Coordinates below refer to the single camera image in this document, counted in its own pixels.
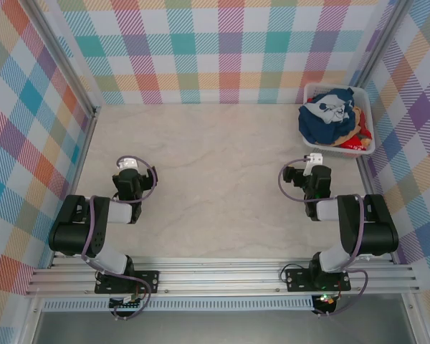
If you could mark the navy blue t-shirt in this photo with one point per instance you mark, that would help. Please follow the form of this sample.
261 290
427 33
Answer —
319 122

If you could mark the tan and red clothes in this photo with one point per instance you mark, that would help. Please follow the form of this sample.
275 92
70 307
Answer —
354 144

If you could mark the tan t-shirt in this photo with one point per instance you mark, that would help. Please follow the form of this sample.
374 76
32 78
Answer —
360 120

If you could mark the white plastic basket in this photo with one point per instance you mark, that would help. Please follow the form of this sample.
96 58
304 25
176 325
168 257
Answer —
363 95

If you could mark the small circuit board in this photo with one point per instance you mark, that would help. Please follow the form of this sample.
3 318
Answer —
326 300
127 302

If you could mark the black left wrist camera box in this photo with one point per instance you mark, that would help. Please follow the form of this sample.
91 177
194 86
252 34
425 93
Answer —
150 178

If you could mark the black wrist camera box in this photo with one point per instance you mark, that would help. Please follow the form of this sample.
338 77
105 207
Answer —
292 176
150 178

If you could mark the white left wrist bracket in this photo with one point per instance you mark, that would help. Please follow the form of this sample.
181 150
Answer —
127 163

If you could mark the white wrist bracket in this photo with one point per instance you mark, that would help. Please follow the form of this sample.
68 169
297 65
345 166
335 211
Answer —
314 158
127 163

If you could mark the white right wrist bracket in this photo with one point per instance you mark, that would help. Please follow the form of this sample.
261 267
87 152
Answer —
314 158

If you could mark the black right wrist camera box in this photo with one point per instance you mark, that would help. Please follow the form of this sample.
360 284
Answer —
292 176

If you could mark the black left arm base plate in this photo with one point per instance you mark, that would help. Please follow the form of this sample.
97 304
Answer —
147 281

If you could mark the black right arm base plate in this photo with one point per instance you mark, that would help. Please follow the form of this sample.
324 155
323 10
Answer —
297 279

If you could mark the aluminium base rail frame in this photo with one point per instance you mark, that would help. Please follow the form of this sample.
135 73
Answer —
218 279

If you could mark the aluminium corner post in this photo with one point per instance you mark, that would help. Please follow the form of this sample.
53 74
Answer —
380 43
66 57

